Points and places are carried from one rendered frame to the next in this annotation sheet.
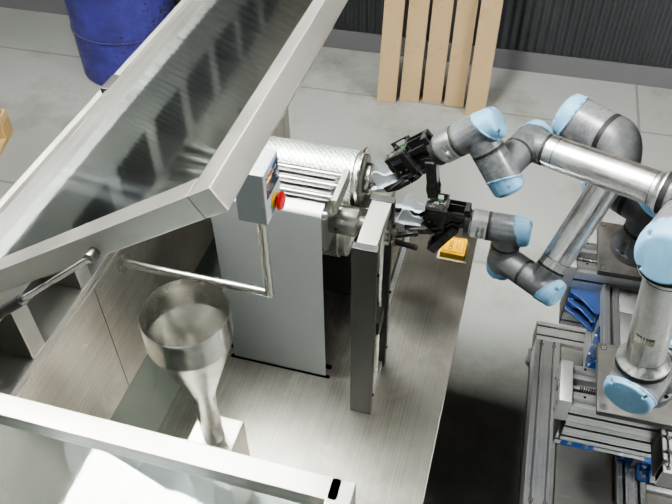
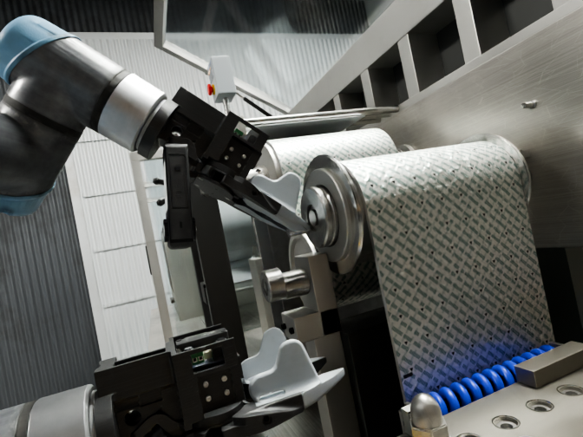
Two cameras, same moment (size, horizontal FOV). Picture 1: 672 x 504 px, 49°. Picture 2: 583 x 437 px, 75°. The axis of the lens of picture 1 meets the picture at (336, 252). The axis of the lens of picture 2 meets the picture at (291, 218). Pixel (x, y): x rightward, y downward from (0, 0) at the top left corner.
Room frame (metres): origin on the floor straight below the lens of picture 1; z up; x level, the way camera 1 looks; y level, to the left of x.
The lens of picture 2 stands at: (1.75, -0.38, 1.24)
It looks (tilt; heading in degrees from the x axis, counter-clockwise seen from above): 1 degrees up; 144
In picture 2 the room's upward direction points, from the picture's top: 11 degrees counter-clockwise
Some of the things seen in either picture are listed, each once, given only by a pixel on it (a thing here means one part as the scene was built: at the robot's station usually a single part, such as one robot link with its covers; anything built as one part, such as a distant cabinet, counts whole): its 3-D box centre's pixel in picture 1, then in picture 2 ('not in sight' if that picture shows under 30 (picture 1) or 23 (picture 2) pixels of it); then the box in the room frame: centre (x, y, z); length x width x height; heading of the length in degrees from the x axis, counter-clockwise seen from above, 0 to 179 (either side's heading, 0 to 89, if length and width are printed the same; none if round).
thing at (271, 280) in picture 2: not in sight; (272, 284); (1.35, -0.13, 1.18); 0.04 x 0.02 x 0.04; 164
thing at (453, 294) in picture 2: not in sight; (470, 297); (1.50, 0.04, 1.12); 0.23 x 0.01 x 0.18; 74
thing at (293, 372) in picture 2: (408, 203); (297, 370); (1.46, -0.19, 1.11); 0.09 x 0.03 x 0.06; 65
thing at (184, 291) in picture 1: (187, 323); not in sight; (0.74, 0.23, 1.50); 0.14 x 0.14 x 0.06
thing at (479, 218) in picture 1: (477, 224); (77, 435); (1.38, -0.36, 1.11); 0.08 x 0.05 x 0.08; 164
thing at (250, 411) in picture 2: not in sight; (252, 411); (1.44, -0.24, 1.09); 0.09 x 0.05 x 0.02; 65
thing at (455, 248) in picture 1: (453, 248); not in sight; (1.49, -0.34, 0.91); 0.07 x 0.07 x 0.02; 74
